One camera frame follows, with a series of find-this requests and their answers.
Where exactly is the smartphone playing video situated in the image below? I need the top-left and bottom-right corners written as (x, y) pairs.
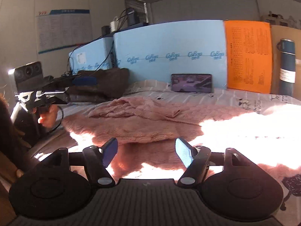
top-left (171, 74), bottom-right (213, 93)

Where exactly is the black power adapter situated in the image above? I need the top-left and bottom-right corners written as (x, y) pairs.
top-left (127, 8), bottom-right (141, 26)

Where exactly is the large light blue box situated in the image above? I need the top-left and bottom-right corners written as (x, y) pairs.
top-left (114, 20), bottom-right (227, 89)

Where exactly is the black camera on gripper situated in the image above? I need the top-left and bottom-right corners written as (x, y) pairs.
top-left (8, 61), bottom-right (44, 94)

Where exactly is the wall notice poster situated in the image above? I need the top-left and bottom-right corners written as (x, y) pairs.
top-left (36, 9), bottom-right (92, 54)

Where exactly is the black cable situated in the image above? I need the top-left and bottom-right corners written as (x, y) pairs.
top-left (67, 8), bottom-right (135, 76)

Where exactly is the brown cardboard box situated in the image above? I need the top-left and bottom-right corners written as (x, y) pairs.
top-left (271, 25), bottom-right (300, 99)

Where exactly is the pink knitted sweater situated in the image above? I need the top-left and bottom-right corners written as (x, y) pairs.
top-left (62, 96), bottom-right (300, 181)

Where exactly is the brown leather jacket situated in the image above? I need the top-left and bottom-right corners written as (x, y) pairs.
top-left (67, 68), bottom-right (130, 103)

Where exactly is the dark blue thermos bottle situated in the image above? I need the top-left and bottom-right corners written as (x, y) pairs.
top-left (277, 38), bottom-right (296, 96)

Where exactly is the orange printed sheet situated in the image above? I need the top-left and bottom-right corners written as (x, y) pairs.
top-left (224, 21), bottom-right (273, 93)

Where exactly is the white power strip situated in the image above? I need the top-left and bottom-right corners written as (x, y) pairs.
top-left (110, 16), bottom-right (119, 33)

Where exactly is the person's left hand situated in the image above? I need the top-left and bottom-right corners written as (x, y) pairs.
top-left (38, 105), bottom-right (59, 129)

